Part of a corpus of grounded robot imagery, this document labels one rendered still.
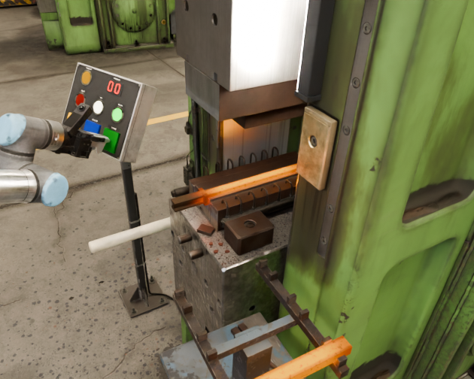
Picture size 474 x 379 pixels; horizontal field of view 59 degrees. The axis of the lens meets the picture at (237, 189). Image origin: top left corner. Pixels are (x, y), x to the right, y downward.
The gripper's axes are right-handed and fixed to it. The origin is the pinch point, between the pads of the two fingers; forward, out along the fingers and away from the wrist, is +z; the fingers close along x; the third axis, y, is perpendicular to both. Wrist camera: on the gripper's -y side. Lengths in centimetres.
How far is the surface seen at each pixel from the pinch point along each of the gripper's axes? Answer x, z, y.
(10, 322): -50, 21, 106
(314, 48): 75, -28, -38
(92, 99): -14.4, 2.0, -10.5
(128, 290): -19, 61, 82
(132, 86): 2.9, 2.0, -19.8
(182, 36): 35, -18, -36
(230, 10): 57, -33, -41
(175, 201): 42.8, -10.0, 7.0
